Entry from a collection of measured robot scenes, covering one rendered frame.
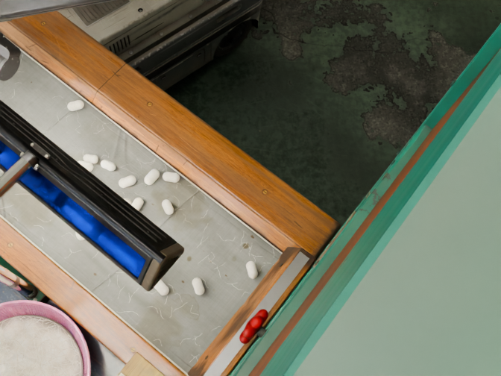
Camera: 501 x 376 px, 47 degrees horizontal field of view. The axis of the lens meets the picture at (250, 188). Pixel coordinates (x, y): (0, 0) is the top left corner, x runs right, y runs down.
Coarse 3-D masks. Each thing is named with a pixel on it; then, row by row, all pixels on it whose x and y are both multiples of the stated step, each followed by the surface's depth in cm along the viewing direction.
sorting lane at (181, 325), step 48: (0, 96) 124; (48, 96) 125; (96, 144) 121; (144, 192) 118; (192, 192) 119; (48, 240) 114; (192, 240) 116; (240, 240) 116; (96, 288) 111; (192, 288) 112; (240, 288) 113; (144, 336) 109; (192, 336) 109
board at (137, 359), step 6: (138, 354) 104; (132, 360) 103; (138, 360) 104; (144, 360) 104; (126, 366) 103; (132, 366) 103; (138, 366) 103; (144, 366) 103; (150, 366) 103; (120, 372) 103; (126, 372) 103; (132, 372) 103; (138, 372) 103; (144, 372) 103; (150, 372) 103; (156, 372) 103
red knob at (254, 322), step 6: (258, 312) 61; (264, 312) 61; (252, 318) 61; (258, 318) 60; (264, 318) 61; (252, 324) 60; (258, 324) 60; (246, 330) 60; (252, 330) 60; (258, 330) 61; (264, 330) 61; (240, 336) 61; (246, 336) 60; (252, 336) 60; (246, 342) 61
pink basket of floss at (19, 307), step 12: (24, 300) 106; (0, 312) 108; (12, 312) 109; (24, 312) 109; (36, 312) 109; (48, 312) 108; (60, 312) 106; (60, 324) 110; (72, 324) 106; (84, 348) 104; (84, 360) 107; (84, 372) 107
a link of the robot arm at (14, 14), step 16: (0, 0) 106; (16, 0) 105; (32, 0) 104; (48, 0) 104; (64, 0) 103; (80, 0) 102; (96, 0) 102; (112, 0) 103; (0, 16) 106; (16, 16) 108
